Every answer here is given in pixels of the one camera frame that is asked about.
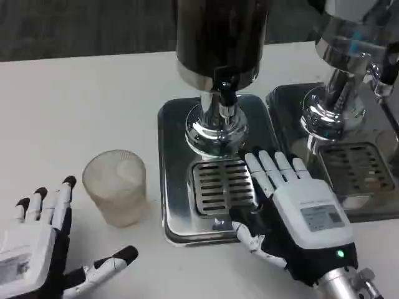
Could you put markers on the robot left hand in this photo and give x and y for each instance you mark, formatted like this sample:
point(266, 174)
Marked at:
point(37, 243)

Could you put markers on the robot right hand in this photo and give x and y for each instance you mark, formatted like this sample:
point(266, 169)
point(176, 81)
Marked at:
point(299, 218)

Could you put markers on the silver robot right forearm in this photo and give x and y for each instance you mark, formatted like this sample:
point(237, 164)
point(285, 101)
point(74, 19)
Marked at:
point(349, 285)

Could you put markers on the steel drip tray with grid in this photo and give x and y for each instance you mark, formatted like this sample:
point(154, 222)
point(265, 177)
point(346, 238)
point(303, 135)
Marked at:
point(212, 174)
point(349, 149)

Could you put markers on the clear ribbed glass cup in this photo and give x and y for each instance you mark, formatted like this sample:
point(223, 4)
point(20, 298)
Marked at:
point(117, 188)

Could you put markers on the chrome drink dispenser with tap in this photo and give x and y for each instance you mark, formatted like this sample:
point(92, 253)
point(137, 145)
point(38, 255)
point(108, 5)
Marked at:
point(349, 68)

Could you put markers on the dark drink dispenser with tap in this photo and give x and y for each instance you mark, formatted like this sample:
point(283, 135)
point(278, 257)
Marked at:
point(218, 74)

